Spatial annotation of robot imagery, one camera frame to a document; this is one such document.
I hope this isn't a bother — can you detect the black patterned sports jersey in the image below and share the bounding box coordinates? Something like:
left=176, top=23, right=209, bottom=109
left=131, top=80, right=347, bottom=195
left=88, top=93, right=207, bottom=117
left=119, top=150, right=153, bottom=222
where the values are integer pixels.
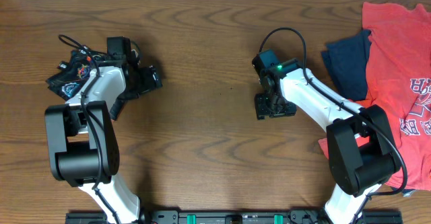
left=45, top=48, right=127, bottom=121

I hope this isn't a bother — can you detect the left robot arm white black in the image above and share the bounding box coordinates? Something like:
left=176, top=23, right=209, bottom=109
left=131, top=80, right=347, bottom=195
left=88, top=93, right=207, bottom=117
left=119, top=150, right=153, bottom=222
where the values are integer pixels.
left=44, top=56, right=162, bottom=223

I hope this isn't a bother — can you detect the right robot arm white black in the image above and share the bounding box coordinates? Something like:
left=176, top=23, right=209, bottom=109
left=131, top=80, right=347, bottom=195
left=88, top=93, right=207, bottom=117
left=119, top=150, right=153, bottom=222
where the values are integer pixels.
left=252, top=54, right=406, bottom=223

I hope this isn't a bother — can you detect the navy blue garment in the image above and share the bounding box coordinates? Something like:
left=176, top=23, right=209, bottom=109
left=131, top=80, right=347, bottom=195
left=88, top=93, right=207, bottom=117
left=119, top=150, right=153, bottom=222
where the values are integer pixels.
left=321, top=30, right=371, bottom=101

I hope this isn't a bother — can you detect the red printed t-shirt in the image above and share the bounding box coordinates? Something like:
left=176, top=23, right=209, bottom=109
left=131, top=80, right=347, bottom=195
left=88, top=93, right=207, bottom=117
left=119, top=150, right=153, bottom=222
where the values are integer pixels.
left=318, top=1, right=431, bottom=192

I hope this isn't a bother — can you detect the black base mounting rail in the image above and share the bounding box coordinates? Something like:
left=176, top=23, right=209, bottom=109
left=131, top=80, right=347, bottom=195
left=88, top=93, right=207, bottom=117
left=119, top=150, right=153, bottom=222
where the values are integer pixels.
left=65, top=209, right=403, bottom=224

